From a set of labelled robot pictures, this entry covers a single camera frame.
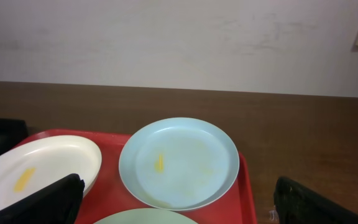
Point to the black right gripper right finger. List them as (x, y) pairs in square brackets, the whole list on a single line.
[(295, 203)]

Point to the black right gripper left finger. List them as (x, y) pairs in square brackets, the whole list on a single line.
[(58, 202)]

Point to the white plate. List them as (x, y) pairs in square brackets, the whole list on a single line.
[(30, 167)]

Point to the light blue plate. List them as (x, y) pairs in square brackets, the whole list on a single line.
[(179, 164)]

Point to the red plastic tray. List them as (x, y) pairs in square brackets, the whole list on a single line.
[(109, 196)]

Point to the light green plate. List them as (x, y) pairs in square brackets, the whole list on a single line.
[(146, 216)]

